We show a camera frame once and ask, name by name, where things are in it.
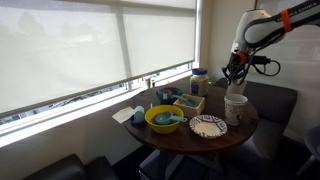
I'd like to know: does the dark blue bowl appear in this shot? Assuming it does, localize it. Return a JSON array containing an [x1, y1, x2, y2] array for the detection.
[[155, 86, 185, 106]]

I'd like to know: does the teal scoop with long handle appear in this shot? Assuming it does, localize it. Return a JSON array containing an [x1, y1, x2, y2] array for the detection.
[[171, 93, 198, 108]]

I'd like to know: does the teal object on blue base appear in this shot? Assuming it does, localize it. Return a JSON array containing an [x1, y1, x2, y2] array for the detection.
[[129, 105, 147, 128]]

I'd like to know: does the white window frame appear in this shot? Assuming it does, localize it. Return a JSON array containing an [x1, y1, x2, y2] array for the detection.
[[0, 60, 202, 138]]

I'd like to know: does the patterned paper plate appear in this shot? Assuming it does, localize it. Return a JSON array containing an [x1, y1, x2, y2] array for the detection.
[[189, 114, 229, 140]]

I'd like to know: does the white square box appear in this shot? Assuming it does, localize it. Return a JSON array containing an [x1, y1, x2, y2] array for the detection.
[[172, 93, 206, 119]]

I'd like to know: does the blue grey stool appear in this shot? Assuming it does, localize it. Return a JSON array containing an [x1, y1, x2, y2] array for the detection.
[[138, 149, 188, 180]]

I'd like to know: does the dark grey sofa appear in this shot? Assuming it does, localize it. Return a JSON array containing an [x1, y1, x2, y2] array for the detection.
[[211, 77, 300, 180]]

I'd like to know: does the yellow bowl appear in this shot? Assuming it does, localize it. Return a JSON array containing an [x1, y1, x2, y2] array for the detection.
[[144, 104, 185, 135]]

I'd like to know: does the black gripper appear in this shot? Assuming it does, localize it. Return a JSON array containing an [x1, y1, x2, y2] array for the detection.
[[229, 57, 250, 86]]

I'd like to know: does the small teal cup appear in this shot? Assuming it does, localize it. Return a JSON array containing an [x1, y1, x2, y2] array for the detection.
[[156, 88, 174, 101]]

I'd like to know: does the white paper napkin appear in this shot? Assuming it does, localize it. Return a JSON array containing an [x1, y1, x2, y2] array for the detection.
[[111, 106, 137, 125]]

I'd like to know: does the blue grey chair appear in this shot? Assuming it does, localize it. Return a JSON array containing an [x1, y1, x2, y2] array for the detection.
[[295, 123, 320, 176]]

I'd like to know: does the dark leather armchair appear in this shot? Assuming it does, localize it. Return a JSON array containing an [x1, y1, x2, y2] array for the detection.
[[22, 152, 120, 180]]

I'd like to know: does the jar with blue lid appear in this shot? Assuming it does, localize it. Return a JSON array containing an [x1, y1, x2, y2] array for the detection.
[[189, 67, 210, 98]]

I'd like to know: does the teal measuring mug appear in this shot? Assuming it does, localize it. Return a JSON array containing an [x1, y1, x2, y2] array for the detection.
[[154, 111, 189, 126]]

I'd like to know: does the patterned paper cup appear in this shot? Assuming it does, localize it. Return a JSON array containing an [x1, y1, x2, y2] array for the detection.
[[223, 93, 249, 127]]

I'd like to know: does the white tapered paper object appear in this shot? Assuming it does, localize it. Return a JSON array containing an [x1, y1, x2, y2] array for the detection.
[[226, 79, 248, 97]]

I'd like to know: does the black cable bundle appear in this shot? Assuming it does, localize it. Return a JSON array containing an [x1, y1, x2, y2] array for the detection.
[[221, 53, 282, 86]]

